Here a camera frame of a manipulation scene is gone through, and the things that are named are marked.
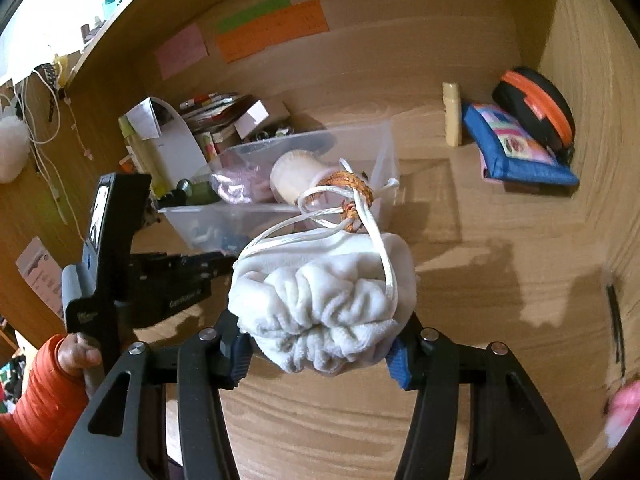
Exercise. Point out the red and white marker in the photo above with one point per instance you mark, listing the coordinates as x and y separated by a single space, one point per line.
197 101

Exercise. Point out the orange paper note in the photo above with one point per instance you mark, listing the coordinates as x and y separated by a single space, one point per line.
275 30

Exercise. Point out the clear plastic storage bin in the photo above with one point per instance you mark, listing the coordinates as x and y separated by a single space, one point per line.
200 220

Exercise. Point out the green paper note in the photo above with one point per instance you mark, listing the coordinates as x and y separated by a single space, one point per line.
255 10

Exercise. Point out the pale pink roll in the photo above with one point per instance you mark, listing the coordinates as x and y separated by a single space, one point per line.
295 175

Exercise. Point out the black thin strip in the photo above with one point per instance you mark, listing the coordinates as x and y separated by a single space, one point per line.
616 330

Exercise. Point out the stack of books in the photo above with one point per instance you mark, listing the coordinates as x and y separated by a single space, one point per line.
215 115

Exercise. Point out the wooden desktop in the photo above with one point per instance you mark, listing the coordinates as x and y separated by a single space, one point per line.
475 260

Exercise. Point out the white bowl of trinkets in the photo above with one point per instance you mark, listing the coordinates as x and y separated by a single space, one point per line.
272 134

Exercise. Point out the pink paper note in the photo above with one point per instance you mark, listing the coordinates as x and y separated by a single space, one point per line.
181 50

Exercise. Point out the white shelf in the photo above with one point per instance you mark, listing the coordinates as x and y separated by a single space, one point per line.
60 30

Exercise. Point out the white printed label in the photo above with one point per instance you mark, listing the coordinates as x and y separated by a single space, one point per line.
42 275

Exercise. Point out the dark green bottle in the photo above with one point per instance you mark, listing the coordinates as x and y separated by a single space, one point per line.
197 192

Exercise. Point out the pink fluffy pouch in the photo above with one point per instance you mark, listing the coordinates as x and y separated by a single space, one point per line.
240 185

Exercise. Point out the upright green books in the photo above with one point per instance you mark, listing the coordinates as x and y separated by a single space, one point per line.
132 152

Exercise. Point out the pink soft object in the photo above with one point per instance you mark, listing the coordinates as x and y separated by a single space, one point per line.
622 415

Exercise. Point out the person's left hand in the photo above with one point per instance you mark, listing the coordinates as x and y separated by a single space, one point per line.
75 355

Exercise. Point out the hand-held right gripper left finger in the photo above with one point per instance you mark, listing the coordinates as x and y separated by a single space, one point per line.
240 360

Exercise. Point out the cream tube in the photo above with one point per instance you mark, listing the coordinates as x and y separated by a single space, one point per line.
452 115

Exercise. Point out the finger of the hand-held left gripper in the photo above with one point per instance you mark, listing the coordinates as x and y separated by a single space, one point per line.
200 262

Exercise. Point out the white cardboard box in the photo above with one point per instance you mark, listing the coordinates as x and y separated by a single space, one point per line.
260 117

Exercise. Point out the teal bottle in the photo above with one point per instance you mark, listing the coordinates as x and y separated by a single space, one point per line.
109 6

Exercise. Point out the white fluffy pompom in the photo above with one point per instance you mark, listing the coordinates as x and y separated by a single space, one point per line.
12 147

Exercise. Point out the person's left forearm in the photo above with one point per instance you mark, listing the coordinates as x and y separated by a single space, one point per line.
45 400

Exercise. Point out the black and orange case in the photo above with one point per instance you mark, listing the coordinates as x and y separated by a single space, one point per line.
540 105

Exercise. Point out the blue patchwork pouch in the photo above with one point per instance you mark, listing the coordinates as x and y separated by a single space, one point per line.
520 155

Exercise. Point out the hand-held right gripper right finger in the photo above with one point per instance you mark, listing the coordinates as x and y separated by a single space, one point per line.
400 365

